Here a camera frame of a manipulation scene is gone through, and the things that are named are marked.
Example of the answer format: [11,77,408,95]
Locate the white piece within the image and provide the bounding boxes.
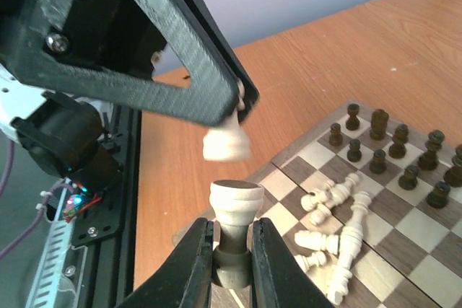
[209,180,264,289]
[203,80,250,162]

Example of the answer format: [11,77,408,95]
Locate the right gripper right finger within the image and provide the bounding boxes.
[251,218,333,308]

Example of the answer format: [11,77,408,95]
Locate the blue cable duct strip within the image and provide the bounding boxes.
[25,217,79,308]

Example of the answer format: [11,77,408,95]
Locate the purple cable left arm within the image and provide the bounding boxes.
[0,138,73,262]

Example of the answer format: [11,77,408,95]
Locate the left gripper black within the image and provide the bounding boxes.
[1,0,259,126]

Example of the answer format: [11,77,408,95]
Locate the dark chess pieces rows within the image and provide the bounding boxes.
[317,104,461,219]

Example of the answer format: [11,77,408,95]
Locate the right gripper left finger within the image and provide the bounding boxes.
[119,218,214,308]

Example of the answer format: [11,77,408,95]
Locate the white chess pieces pile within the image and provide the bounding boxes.
[294,173,372,306]

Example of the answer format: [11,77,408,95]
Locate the wooden chess board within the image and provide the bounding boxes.
[171,98,462,308]

